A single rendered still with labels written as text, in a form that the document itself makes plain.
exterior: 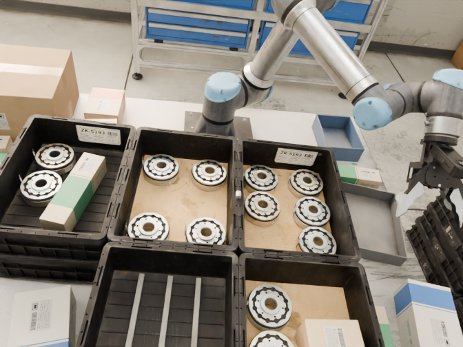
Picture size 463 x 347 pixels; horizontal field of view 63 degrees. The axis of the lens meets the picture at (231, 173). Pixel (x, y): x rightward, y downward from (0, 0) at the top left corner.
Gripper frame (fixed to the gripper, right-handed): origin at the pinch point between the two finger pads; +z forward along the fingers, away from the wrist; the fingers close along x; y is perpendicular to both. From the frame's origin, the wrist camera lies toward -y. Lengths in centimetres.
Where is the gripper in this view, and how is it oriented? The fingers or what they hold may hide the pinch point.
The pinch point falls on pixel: (430, 224)
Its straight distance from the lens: 97.8
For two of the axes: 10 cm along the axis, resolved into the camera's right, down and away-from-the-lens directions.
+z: -1.7, 9.9, 0.3
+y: -0.5, -0.4, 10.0
